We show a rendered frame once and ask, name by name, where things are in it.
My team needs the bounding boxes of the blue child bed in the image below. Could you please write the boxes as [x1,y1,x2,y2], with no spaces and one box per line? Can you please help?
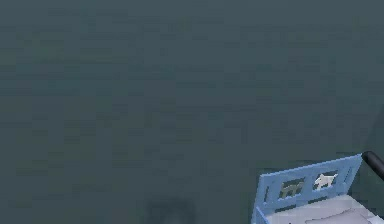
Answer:
[250,153,384,224]

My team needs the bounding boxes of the white pillow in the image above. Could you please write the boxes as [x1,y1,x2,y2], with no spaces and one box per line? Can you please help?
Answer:
[304,207,384,224]

